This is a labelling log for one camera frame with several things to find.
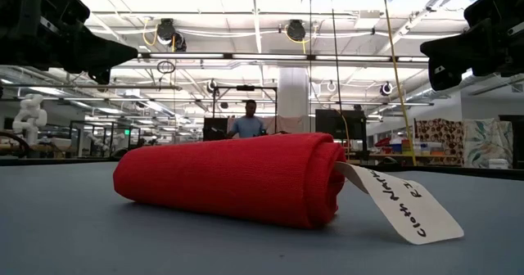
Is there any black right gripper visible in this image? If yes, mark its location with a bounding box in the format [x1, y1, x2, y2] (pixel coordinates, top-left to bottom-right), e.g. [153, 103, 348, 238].
[420, 0, 524, 92]

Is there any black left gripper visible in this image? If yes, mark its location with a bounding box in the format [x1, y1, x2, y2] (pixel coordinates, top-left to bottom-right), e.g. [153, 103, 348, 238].
[0, 0, 139, 86]

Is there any red towel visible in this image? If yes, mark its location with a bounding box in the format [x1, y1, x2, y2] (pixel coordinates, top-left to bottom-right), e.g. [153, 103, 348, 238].
[113, 132, 465, 246]

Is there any brown circle-patterned cloth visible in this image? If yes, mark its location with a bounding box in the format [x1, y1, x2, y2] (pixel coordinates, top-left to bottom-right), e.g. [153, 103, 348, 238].
[413, 118, 466, 165]

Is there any leaf-patterned cloth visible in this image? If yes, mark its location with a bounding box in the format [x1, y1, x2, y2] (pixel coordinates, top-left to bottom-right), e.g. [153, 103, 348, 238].
[462, 118, 515, 169]

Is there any shelf with coloured bins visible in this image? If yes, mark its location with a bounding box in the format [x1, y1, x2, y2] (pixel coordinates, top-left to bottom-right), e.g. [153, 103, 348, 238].
[368, 133, 445, 157]

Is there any dark cabinet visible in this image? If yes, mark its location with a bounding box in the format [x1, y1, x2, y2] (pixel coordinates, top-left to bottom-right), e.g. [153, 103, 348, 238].
[498, 114, 524, 169]

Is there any black upright box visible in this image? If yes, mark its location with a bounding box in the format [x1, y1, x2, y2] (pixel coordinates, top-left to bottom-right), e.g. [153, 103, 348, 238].
[203, 117, 229, 142]

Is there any black overhead bar stand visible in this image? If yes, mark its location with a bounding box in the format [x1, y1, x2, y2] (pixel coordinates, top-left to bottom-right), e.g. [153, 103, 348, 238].
[207, 80, 279, 120]

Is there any white square pillar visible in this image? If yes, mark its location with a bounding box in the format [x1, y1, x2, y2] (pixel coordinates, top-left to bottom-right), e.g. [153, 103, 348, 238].
[278, 65, 310, 119]

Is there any person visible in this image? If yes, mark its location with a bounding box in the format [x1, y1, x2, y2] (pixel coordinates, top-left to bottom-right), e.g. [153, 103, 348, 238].
[228, 99, 267, 139]

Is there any long ceiling light bar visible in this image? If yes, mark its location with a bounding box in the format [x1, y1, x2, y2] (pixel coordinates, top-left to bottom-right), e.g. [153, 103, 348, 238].
[137, 52, 430, 63]

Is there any yellow hanging cable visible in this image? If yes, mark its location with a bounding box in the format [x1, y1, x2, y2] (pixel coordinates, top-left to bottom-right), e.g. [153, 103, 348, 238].
[381, 0, 418, 167]

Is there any hanging black wire ring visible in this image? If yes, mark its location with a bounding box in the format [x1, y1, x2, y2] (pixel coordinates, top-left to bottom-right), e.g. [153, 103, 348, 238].
[156, 60, 177, 74]

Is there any black-framed glass enclosure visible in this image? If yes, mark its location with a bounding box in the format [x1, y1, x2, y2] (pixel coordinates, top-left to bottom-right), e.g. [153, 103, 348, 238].
[69, 119, 142, 158]

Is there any black hose loop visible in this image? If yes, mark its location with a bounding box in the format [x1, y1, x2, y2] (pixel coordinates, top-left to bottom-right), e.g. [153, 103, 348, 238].
[0, 130, 30, 158]

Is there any black table edge frame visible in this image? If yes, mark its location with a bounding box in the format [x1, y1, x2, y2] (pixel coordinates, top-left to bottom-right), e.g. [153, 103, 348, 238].
[0, 156, 524, 181]

